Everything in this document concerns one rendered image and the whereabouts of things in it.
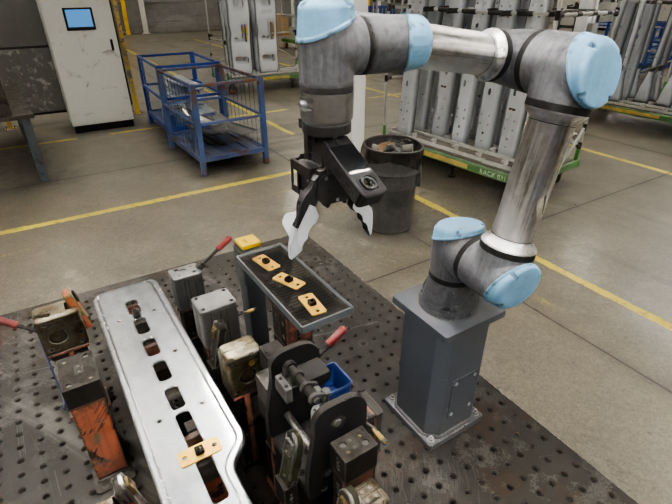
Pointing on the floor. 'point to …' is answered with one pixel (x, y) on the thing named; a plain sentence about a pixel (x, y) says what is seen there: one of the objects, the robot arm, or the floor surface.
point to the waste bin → (394, 179)
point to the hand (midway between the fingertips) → (334, 249)
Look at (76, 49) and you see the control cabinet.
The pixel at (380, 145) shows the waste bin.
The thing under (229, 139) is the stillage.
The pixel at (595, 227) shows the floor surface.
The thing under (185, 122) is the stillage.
